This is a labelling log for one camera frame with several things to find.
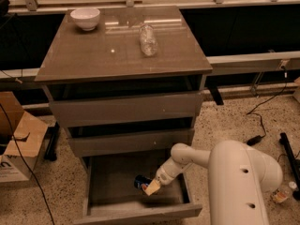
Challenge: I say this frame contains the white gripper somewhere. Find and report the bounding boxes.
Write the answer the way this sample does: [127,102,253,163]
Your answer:
[144,166,174,196]

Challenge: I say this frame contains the blue pepsi can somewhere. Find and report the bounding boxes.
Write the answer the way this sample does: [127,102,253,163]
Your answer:
[134,175,152,191]

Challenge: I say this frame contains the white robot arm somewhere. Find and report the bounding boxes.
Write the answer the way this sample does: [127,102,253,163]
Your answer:
[142,140,283,225]

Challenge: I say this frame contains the grey open bottom drawer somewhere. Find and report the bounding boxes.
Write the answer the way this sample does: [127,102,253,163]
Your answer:
[73,149,202,225]

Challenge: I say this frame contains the grey middle drawer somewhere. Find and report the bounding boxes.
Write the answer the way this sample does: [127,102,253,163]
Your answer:
[68,128,194,157]

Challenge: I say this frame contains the grey top drawer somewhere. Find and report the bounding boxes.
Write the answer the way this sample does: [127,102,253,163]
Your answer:
[50,92,203,128]

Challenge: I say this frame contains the grey drawer cabinet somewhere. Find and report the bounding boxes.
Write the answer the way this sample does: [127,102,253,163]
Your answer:
[34,5,213,225]

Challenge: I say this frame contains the black stand foot left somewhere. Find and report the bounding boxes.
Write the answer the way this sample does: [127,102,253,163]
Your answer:
[44,123,60,161]

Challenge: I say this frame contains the small bottle on floor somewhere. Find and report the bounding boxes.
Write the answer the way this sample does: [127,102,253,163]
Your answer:
[271,181,297,203]

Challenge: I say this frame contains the brown cardboard box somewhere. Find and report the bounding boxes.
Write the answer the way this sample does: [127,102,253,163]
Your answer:
[0,92,48,183]

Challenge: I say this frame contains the black stand leg right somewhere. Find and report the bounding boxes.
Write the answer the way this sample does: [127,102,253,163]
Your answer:
[279,132,300,201]

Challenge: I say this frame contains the clear plastic water bottle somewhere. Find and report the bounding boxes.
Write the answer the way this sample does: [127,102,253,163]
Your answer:
[140,23,158,56]

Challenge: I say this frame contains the white ceramic bowl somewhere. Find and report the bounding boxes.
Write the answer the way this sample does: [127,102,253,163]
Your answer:
[70,7,100,31]

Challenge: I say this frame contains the black power adapter with cable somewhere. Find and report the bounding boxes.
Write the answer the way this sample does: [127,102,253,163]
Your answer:
[246,64,290,147]

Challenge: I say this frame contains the black cable on left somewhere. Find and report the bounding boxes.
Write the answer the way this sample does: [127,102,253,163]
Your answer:
[0,103,56,225]

